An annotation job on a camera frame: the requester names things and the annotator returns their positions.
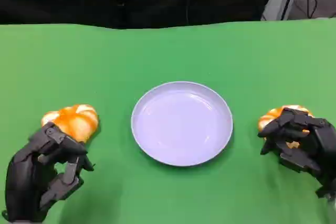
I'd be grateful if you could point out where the orange and white bread roll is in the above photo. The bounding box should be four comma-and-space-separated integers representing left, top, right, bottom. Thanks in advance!
257, 105, 314, 149
41, 104, 100, 143

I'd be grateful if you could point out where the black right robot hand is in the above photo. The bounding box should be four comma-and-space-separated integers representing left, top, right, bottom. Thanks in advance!
257, 108, 336, 201

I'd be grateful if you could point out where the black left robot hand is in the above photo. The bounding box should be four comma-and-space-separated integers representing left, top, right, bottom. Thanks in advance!
4, 125, 96, 223

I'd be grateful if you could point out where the lilac plate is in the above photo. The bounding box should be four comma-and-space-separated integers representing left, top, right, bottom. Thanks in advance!
131, 81, 234, 167

